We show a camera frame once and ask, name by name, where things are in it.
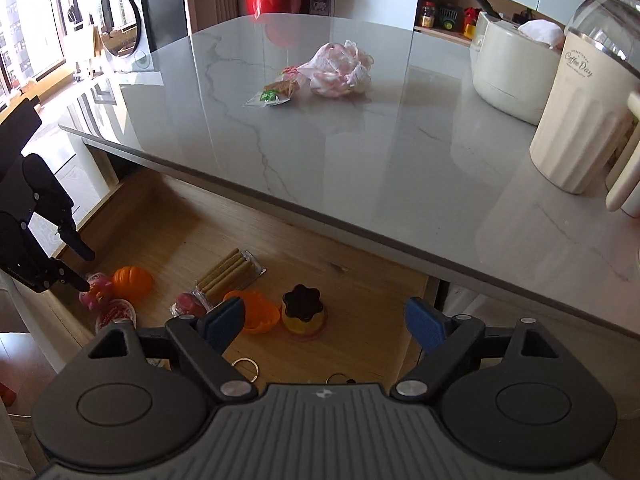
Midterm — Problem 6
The small red packet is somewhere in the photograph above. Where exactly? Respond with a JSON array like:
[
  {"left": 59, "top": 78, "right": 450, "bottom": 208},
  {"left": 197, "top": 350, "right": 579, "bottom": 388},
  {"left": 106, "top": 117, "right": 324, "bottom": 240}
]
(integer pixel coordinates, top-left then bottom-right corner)
[{"left": 171, "top": 291, "right": 211, "bottom": 318}]

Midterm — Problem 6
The cream ribbed jug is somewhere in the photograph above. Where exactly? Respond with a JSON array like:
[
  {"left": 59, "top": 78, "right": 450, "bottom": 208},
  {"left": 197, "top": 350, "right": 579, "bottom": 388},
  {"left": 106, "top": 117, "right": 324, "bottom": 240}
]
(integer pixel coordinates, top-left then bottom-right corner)
[{"left": 529, "top": 27, "right": 640, "bottom": 213}]

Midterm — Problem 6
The orange pumpkin toy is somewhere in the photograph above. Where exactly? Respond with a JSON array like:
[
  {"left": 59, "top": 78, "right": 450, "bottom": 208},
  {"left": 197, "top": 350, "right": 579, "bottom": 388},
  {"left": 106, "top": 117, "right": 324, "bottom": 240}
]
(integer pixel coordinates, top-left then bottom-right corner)
[{"left": 111, "top": 266, "right": 155, "bottom": 303}]

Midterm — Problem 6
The pink plastic bag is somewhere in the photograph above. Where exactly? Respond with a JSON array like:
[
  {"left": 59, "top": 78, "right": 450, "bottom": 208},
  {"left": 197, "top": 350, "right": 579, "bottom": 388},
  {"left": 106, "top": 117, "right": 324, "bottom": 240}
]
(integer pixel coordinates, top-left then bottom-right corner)
[{"left": 297, "top": 40, "right": 375, "bottom": 98}]

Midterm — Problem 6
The white rice cooker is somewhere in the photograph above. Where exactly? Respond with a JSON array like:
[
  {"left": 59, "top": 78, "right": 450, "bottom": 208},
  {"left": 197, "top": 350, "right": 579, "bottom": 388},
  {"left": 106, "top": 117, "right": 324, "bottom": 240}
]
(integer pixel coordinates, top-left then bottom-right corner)
[{"left": 470, "top": 10, "right": 566, "bottom": 126}]

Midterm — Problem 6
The orange plastic cup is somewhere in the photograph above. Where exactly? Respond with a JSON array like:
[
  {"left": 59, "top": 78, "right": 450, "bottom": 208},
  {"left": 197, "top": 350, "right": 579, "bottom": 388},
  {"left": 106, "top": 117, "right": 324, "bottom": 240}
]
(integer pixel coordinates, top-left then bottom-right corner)
[{"left": 222, "top": 290, "right": 282, "bottom": 336}]

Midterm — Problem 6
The clear glass dome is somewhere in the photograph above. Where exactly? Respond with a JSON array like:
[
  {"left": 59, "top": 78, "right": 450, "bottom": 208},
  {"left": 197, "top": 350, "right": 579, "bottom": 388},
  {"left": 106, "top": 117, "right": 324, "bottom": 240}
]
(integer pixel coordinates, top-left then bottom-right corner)
[{"left": 565, "top": 0, "right": 640, "bottom": 58}]

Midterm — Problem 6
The green toy car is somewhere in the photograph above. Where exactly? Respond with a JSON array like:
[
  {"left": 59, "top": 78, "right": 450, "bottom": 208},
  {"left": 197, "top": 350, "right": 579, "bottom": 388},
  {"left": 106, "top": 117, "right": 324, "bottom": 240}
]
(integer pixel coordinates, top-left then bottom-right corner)
[{"left": 437, "top": 6, "right": 463, "bottom": 31}]

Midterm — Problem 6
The biscuit sticks packet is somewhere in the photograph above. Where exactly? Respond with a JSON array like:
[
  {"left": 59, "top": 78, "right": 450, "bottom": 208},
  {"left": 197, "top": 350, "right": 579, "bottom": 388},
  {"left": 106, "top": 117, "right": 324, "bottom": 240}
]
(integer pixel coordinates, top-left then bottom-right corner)
[{"left": 192, "top": 248, "right": 266, "bottom": 306}]

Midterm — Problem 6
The white cloth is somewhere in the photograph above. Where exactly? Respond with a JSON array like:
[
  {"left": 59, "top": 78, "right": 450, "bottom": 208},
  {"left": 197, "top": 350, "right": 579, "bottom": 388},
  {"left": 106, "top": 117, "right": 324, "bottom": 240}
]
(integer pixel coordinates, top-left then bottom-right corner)
[{"left": 517, "top": 19, "right": 566, "bottom": 50}]

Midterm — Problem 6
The waffle snack packet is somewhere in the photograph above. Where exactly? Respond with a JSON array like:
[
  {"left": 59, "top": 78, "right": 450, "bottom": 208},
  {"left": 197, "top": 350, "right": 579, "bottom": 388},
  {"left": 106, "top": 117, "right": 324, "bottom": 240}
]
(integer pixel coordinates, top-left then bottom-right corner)
[{"left": 264, "top": 78, "right": 301, "bottom": 98}]

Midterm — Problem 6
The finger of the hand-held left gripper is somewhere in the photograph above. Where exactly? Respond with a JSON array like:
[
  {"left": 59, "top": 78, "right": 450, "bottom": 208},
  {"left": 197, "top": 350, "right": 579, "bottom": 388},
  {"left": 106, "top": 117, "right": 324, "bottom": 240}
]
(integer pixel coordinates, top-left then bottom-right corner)
[
  {"left": 0, "top": 210, "right": 92, "bottom": 295},
  {"left": 22, "top": 153, "right": 97, "bottom": 263}
]

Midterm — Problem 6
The wooden drawer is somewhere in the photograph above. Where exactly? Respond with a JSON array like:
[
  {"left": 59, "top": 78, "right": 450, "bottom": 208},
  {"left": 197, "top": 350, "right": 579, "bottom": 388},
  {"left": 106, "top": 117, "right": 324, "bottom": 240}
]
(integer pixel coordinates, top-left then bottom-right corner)
[{"left": 52, "top": 167, "right": 441, "bottom": 391}]

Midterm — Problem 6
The green label packet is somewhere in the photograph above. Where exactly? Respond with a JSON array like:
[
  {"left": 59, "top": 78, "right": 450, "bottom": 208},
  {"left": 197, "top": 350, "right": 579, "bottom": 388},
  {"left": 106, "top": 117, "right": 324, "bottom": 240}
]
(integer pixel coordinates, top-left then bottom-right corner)
[{"left": 244, "top": 89, "right": 291, "bottom": 108}]

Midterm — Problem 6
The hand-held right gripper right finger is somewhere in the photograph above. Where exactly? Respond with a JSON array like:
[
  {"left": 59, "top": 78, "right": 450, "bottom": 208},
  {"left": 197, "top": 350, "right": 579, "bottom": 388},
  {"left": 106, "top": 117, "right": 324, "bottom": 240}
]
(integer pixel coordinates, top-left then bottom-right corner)
[{"left": 391, "top": 296, "right": 561, "bottom": 403}]

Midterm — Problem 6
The red toy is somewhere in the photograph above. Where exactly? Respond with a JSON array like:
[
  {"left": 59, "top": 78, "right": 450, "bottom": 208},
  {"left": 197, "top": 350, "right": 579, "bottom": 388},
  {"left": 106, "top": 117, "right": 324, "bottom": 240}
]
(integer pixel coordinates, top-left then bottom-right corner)
[{"left": 462, "top": 6, "right": 483, "bottom": 38}]

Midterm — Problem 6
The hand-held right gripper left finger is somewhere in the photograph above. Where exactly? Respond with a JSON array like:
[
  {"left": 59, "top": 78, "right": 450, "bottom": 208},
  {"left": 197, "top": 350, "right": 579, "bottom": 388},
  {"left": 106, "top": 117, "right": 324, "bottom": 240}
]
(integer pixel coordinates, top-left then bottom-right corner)
[{"left": 87, "top": 296, "right": 256, "bottom": 403}]

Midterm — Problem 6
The pink toy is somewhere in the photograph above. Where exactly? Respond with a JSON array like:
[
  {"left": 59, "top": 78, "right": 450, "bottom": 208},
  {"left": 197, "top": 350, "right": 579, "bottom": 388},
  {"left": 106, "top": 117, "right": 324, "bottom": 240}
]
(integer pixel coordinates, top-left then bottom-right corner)
[{"left": 79, "top": 271, "right": 117, "bottom": 315}]

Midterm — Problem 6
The yellow cupcake toy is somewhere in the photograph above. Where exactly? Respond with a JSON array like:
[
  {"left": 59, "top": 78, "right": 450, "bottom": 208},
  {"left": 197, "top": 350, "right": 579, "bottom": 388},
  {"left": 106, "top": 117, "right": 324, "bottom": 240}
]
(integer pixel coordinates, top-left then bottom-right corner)
[{"left": 280, "top": 284, "right": 328, "bottom": 338}]

